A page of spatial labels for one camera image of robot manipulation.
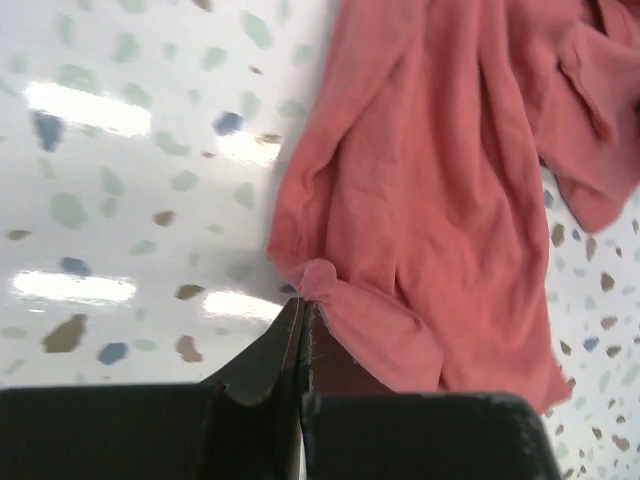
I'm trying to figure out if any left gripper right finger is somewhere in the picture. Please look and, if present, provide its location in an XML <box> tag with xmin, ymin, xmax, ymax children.
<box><xmin>300</xmin><ymin>303</ymin><xmax>561</xmax><ymax>479</ymax></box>

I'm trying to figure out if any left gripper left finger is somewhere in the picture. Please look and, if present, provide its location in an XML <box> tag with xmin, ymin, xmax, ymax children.
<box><xmin>1</xmin><ymin>298</ymin><xmax>305</xmax><ymax>479</ymax></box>

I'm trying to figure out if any salmon pink t shirt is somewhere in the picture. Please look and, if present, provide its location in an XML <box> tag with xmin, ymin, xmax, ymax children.
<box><xmin>268</xmin><ymin>1</ymin><xmax>639</xmax><ymax>412</ymax></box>

